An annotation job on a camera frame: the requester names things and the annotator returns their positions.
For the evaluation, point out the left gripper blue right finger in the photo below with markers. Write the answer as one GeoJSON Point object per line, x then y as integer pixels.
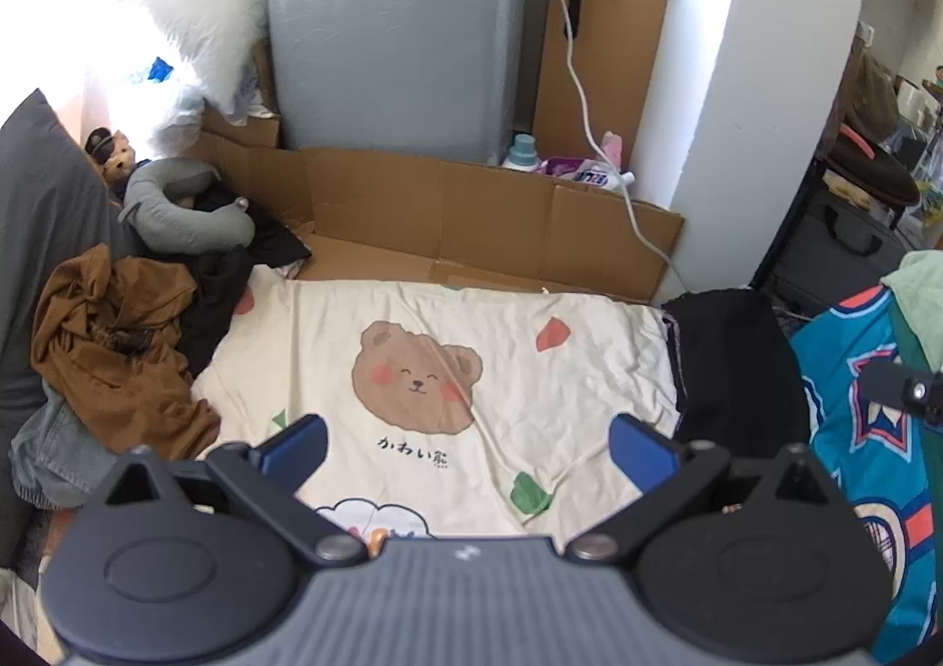
{"type": "Point", "coordinates": [642, 454]}

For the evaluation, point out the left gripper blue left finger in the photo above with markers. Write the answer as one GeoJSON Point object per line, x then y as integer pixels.
{"type": "Point", "coordinates": [290, 457]}

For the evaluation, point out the black shorts with bear pattern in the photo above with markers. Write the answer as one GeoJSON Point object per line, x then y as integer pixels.
{"type": "Point", "coordinates": [737, 377]}

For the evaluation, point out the teal printed blanket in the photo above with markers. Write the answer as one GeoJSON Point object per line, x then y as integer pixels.
{"type": "Point", "coordinates": [876, 454]}

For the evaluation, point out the mint green cloth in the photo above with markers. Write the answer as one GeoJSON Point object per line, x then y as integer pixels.
{"type": "Point", "coordinates": [917, 285]}

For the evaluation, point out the cream bear print bedsheet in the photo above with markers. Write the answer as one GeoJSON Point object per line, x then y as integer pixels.
{"type": "Point", "coordinates": [450, 412]}

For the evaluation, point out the black garment under neck pillow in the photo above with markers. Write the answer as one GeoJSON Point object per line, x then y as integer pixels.
{"type": "Point", "coordinates": [221, 278]}

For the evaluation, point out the brown crumpled garment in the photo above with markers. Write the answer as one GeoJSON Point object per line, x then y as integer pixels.
{"type": "Point", "coordinates": [105, 338]}

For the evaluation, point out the light blue denim jeans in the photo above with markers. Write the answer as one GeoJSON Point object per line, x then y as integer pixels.
{"type": "Point", "coordinates": [56, 463]}

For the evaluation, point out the dark hat on suitcase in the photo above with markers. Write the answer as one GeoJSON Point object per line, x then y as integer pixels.
{"type": "Point", "coordinates": [864, 114]}

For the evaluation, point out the flattened brown cardboard box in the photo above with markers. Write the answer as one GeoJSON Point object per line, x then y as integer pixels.
{"type": "Point", "coordinates": [414, 217]}

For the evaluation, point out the grey neck pillow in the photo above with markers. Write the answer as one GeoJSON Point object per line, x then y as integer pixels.
{"type": "Point", "coordinates": [152, 206]}

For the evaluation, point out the small bear plush toy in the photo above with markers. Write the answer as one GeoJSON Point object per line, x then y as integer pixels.
{"type": "Point", "coordinates": [112, 152]}

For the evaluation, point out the white plastic bag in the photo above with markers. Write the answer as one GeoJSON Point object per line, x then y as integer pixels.
{"type": "Point", "coordinates": [216, 39]}

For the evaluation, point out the black suitcase with handle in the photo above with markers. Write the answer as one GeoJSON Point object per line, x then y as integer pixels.
{"type": "Point", "coordinates": [835, 251]}

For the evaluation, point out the detergent bottles by wall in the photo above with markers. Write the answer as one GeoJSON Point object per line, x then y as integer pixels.
{"type": "Point", "coordinates": [522, 156]}

